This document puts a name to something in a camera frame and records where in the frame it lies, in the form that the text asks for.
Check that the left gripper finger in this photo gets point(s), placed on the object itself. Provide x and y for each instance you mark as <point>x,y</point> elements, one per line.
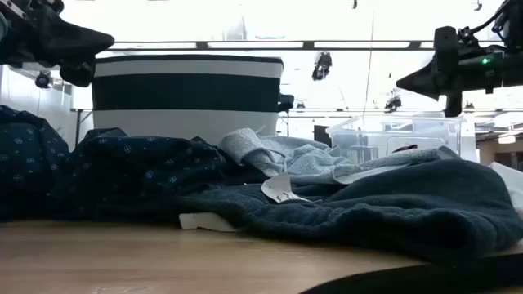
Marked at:
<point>73,41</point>
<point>77,74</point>

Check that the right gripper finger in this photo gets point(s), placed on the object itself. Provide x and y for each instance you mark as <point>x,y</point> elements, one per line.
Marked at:
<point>433,79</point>
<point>453,105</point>

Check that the white cloth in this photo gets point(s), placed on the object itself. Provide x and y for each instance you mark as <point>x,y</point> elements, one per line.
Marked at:
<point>512,183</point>

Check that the navy dotted cloth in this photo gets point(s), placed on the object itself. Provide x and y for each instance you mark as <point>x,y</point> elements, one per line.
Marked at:
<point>122,175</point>

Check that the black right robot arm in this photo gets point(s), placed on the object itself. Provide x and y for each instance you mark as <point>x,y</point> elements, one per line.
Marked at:
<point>515,61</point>

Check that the dark hanging device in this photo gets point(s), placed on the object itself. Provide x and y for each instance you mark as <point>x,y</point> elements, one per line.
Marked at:
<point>393,101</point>

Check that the ceiling lamp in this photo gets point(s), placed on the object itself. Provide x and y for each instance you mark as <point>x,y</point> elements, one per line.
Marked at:
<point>506,139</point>

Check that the clear plastic bin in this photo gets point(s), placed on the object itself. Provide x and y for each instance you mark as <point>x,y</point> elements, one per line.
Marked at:
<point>367,139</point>

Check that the navy white striped basket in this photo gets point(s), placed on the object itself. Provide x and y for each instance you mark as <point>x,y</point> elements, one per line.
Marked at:
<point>184,92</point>

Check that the dark teal towel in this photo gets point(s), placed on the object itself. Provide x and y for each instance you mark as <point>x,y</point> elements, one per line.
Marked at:
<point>408,204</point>

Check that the dark office chair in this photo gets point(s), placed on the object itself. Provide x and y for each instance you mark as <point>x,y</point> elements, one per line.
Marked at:
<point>286,102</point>

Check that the light grey heathered cloth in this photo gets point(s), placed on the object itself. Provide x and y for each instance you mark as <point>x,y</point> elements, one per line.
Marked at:
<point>302,159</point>

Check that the white care label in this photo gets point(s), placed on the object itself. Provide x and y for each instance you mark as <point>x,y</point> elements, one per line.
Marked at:
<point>280,188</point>
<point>204,221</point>

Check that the black hanging camera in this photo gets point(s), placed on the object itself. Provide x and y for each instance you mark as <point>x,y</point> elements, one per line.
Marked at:
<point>43,79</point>
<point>322,65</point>

